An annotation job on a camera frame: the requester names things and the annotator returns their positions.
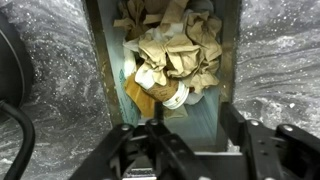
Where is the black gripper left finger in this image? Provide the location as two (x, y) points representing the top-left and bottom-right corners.
(69, 117), (210, 180)

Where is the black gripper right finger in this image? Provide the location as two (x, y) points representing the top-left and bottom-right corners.
(220, 102), (320, 180)

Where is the used paper coffee cup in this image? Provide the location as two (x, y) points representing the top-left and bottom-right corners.
(134, 64), (189, 110)

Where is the crumpled brown paper trash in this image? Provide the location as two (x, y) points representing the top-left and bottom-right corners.
(113, 0), (222, 93)

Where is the black gooseneck kettle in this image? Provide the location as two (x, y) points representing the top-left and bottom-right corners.
(0, 13), (35, 180)

